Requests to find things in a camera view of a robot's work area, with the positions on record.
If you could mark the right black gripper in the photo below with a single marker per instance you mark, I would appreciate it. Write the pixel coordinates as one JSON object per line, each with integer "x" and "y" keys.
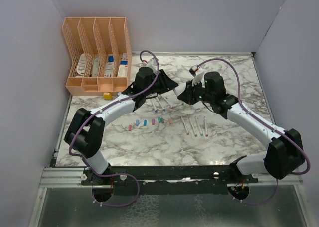
{"x": 187, "y": 95}

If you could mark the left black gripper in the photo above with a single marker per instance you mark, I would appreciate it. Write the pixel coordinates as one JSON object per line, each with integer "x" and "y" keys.
{"x": 167, "y": 84}

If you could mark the pink marker pen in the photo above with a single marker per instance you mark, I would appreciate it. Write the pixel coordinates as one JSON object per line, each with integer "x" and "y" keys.
{"x": 171, "y": 105}

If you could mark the light blue marker pen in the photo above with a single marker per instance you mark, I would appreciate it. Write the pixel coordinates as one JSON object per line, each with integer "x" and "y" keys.
{"x": 161, "y": 105}

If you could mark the magenta marker pen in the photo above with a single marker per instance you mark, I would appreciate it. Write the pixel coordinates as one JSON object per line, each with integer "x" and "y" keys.
{"x": 205, "y": 127}

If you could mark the cyan marker pen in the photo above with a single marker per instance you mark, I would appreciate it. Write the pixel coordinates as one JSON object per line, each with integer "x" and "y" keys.
{"x": 154, "y": 106}

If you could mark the teal marker pen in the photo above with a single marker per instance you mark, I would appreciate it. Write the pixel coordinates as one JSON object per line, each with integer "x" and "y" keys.
{"x": 198, "y": 126}

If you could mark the peach marker pen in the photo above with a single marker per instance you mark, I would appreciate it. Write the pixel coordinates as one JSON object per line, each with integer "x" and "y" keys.
{"x": 185, "y": 126}

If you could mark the grey marker pen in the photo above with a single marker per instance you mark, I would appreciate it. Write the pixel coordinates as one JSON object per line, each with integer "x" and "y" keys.
{"x": 192, "y": 127}

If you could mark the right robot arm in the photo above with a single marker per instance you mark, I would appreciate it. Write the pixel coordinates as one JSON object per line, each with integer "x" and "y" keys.
{"x": 284, "y": 148}

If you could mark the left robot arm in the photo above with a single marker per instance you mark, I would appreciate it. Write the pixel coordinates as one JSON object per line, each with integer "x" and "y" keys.
{"x": 86, "y": 130}

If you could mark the white cardboard box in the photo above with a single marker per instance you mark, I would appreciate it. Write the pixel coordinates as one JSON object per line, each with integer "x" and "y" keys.
{"x": 123, "y": 69}

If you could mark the small white red box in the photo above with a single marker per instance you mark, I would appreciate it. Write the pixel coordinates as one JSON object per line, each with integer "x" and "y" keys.
{"x": 124, "y": 57}

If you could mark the white paper packet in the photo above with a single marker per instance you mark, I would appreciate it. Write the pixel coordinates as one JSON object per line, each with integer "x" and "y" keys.
{"x": 109, "y": 66}

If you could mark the yellow rectangular stamp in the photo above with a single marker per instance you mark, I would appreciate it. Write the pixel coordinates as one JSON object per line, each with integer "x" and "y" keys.
{"x": 107, "y": 96}

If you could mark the grey stapler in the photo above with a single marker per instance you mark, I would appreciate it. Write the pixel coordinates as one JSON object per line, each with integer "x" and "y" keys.
{"x": 95, "y": 67}

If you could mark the peach plastic desk organizer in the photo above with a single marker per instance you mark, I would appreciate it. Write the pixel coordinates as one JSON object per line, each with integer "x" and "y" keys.
{"x": 102, "y": 37}

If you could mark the white remote in organizer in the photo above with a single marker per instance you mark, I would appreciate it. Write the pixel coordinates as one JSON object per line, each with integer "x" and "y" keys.
{"x": 81, "y": 66}

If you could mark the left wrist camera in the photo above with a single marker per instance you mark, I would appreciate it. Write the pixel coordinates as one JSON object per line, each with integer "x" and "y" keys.
{"x": 152, "y": 63}

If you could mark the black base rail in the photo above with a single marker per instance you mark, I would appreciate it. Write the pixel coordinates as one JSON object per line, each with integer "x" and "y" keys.
{"x": 166, "y": 180}

